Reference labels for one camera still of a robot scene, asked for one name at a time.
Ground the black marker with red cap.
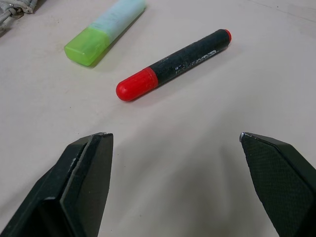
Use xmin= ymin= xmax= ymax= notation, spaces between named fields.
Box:
xmin=115 ymin=29 xmax=233 ymax=102

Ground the green highlighter pen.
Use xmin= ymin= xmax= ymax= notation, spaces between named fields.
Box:
xmin=64 ymin=0 xmax=146 ymax=68

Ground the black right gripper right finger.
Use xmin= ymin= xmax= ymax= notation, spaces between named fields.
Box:
xmin=239 ymin=132 xmax=316 ymax=237

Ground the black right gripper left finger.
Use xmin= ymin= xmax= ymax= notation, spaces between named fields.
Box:
xmin=0 ymin=132 xmax=114 ymax=237

